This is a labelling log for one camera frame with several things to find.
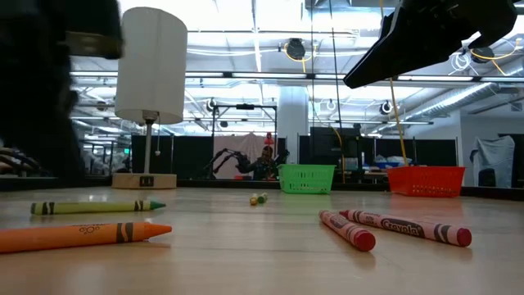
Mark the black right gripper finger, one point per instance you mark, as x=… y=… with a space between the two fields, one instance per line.
x=393 y=53

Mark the green crayon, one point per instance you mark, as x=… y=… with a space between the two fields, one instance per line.
x=90 y=207
x=262 y=198

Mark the yellow crayon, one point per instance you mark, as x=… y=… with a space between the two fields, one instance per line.
x=254 y=201

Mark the orange crayon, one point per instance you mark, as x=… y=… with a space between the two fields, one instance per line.
x=61 y=237

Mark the black background robot arm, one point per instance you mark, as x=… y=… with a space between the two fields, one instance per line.
x=223 y=157

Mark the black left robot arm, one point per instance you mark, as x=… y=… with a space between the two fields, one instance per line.
x=37 y=102

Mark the black partition panel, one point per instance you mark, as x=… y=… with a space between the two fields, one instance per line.
x=188 y=155
x=434 y=151

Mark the black monitor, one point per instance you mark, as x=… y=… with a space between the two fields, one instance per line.
x=327 y=143

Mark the blue bin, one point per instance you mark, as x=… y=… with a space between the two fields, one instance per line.
x=387 y=164

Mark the red plastic basket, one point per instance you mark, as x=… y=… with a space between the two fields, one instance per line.
x=425 y=182

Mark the white draped cloth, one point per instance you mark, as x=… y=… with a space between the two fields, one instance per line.
x=491 y=153

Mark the small red background object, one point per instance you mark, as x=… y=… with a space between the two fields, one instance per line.
x=269 y=139

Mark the green plastic basket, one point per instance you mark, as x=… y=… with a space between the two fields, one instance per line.
x=305 y=180

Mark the seated person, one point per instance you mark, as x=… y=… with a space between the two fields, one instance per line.
x=264 y=166

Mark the beige curtain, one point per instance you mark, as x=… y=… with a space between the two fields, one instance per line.
x=241 y=143

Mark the white lamp with wooden base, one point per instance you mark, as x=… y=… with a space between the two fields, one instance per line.
x=151 y=65

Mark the black frame stand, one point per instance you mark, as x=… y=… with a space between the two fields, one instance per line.
x=245 y=106

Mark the black table frame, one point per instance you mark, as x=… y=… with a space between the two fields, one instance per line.
x=225 y=183

